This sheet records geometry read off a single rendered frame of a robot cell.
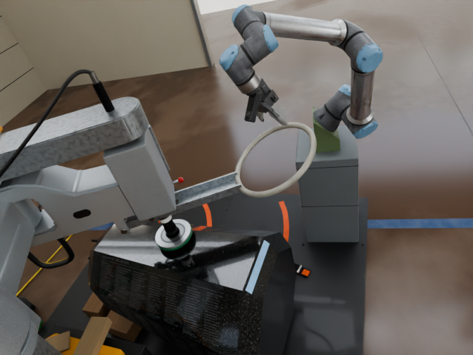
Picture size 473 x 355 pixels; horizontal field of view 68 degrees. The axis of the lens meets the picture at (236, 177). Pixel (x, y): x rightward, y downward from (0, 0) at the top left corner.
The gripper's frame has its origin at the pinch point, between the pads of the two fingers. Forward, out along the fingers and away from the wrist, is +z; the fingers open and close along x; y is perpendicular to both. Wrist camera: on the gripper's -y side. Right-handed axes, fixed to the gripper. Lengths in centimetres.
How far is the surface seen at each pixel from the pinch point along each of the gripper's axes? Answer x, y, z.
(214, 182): 45, -27, 24
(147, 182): 40, -50, -10
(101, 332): 41, -120, 23
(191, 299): 29, -83, 47
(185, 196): 53, -43, 20
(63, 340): 56, -136, 18
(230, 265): 22, -58, 49
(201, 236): 50, -54, 44
